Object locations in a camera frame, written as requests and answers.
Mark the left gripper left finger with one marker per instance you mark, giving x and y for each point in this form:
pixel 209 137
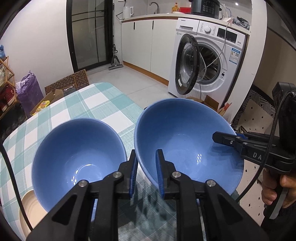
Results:
pixel 126 185

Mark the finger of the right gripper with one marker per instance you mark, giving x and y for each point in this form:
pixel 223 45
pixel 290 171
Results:
pixel 228 140
pixel 241 135

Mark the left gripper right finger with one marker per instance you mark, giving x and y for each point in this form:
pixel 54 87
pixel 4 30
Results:
pixel 167 188

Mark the large blue bowl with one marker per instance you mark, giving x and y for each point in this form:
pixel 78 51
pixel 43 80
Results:
pixel 183 130

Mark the cream top plate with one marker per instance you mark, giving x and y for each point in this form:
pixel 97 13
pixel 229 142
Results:
pixel 34 211

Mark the white kitchen cabinets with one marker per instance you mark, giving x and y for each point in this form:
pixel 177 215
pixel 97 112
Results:
pixel 148 45

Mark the teal plaid tablecloth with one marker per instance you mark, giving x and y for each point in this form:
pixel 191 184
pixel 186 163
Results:
pixel 146 216

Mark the white washing machine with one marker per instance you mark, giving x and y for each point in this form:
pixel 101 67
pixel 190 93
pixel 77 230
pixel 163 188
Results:
pixel 206 59

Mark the floor vacuum mop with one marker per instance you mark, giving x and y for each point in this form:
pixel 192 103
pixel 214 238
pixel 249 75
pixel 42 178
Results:
pixel 115 63

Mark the patterned cardboard box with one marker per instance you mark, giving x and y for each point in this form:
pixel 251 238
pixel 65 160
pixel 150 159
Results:
pixel 64 87

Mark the purple trash bag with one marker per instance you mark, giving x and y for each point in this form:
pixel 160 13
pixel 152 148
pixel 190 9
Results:
pixel 29 92

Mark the wooden shoe rack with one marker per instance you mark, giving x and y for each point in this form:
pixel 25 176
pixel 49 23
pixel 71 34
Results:
pixel 8 87

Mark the white electric kettle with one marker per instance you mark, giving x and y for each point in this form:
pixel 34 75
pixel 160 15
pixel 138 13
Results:
pixel 126 13

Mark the black framed glass door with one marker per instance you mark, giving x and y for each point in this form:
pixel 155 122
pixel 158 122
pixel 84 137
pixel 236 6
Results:
pixel 89 25

